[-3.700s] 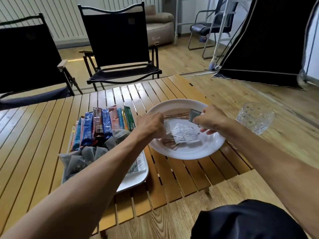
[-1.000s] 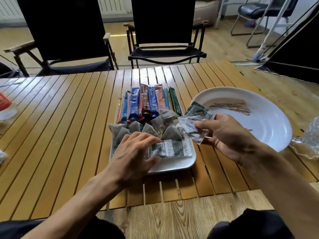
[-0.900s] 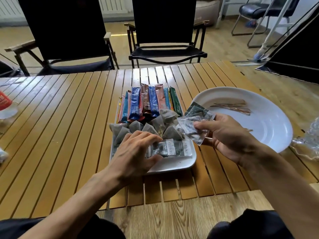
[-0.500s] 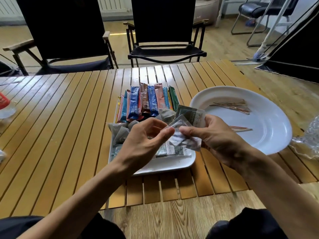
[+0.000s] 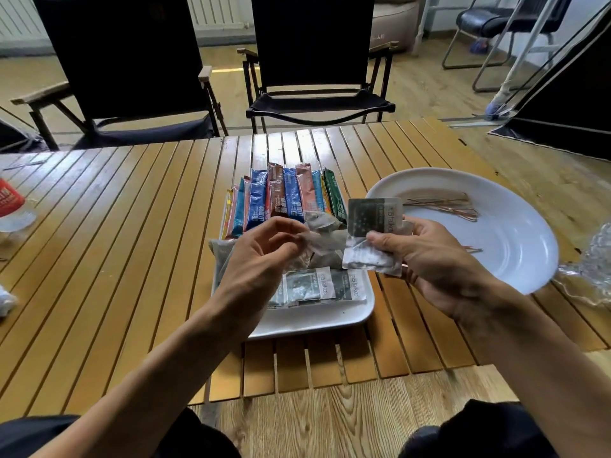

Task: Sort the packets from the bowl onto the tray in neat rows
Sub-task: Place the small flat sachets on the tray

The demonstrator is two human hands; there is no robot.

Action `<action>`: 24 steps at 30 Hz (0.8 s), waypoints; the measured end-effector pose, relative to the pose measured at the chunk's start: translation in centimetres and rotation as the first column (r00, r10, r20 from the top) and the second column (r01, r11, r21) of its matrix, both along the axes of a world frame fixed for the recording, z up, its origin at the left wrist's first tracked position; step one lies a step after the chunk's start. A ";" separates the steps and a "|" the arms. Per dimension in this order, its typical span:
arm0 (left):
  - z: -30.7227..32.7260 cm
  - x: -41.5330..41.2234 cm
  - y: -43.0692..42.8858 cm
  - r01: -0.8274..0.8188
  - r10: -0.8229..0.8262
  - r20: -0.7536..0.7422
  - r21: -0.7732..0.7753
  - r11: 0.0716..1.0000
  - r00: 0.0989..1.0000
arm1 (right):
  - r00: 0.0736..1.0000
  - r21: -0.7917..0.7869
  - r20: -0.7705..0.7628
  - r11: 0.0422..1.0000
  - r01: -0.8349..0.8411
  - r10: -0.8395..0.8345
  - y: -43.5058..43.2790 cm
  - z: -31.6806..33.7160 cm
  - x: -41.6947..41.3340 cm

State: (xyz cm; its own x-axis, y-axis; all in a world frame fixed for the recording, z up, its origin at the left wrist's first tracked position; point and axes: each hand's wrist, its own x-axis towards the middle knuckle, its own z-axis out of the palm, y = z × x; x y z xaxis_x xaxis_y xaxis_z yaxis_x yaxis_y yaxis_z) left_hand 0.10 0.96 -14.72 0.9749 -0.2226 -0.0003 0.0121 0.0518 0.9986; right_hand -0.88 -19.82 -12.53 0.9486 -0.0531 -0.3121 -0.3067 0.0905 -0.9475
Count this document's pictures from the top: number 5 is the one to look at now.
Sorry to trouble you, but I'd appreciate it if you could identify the person's right hand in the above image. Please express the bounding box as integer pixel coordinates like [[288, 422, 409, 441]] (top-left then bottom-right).
[[365, 216, 497, 323]]

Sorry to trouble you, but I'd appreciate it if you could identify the person's left hand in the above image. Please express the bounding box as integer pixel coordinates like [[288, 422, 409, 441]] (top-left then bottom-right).
[[209, 216, 310, 339]]

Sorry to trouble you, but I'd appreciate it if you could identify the row of colourful stick packets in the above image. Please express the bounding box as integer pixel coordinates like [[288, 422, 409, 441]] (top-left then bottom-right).
[[221, 162, 348, 240]]

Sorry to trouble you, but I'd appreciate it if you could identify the grey rectangular tray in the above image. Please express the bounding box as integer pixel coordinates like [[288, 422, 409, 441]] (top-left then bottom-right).
[[211, 185, 377, 340]]

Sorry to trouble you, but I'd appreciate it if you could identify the cluster of pyramid tea bags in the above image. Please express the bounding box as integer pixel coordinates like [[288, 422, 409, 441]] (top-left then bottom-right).
[[208, 210, 352, 291]]

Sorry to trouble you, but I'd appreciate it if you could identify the person's right forearm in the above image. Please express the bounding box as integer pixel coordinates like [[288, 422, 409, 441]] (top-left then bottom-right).
[[458, 283, 611, 458]]

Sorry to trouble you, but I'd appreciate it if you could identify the person's left forearm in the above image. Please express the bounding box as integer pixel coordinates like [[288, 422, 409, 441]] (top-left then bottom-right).
[[28, 305, 249, 458]]

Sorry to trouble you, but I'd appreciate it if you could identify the person's right leg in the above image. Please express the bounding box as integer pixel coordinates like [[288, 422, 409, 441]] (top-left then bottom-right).
[[398, 399, 559, 458]]

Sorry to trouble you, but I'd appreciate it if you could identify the person's leg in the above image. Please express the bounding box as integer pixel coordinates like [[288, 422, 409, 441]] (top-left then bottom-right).
[[0, 407, 242, 458], [398, 399, 559, 458]]

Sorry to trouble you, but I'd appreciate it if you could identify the person's left leg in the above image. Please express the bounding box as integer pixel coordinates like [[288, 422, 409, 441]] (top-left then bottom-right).
[[0, 407, 242, 458]]

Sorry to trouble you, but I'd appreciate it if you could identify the white round bowl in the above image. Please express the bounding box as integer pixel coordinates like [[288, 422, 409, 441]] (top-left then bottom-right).
[[365, 167, 560, 295]]

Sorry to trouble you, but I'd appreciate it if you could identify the clear patterned glass cup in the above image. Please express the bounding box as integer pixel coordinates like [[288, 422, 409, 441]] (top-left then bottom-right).
[[553, 223, 611, 309]]

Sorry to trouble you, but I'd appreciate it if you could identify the black fabric backdrop panel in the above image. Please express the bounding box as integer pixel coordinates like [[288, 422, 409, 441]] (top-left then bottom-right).
[[0, 107, 48, 153], [489, 9, 611, 162]]

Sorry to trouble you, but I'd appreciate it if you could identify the crumpled white tissue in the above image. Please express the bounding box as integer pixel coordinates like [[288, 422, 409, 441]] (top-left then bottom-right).
[[0, 284, 19, 318]]

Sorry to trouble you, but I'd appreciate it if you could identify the beige inflatable sofa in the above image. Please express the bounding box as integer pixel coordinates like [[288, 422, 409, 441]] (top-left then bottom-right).
[[370, 0, 422, 53]]

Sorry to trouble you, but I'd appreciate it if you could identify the black folding chair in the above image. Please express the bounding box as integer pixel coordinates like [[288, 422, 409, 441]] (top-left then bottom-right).
[[10, 0, 230, 151], [236, 0, 400, 134]]

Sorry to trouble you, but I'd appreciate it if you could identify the clear bottle with red cap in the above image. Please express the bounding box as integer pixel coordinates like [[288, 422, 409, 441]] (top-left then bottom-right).
[[0, 178, 38, 233]]

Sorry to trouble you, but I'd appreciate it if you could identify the black office chair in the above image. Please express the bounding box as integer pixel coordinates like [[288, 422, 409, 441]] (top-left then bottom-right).
[[441, 0, 576, 94]]

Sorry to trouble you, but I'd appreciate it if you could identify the small white pen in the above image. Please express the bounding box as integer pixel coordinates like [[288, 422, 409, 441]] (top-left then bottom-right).
[[2, 155, 51, 171]]

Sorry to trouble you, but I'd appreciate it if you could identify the white metal frame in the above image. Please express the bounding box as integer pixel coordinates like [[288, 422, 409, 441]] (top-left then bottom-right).
[[412, 0, 569, 121]]

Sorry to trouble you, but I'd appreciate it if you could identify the white wall radiator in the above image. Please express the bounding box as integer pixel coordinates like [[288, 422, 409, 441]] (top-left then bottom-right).
[[0, 0, 251, 39]]

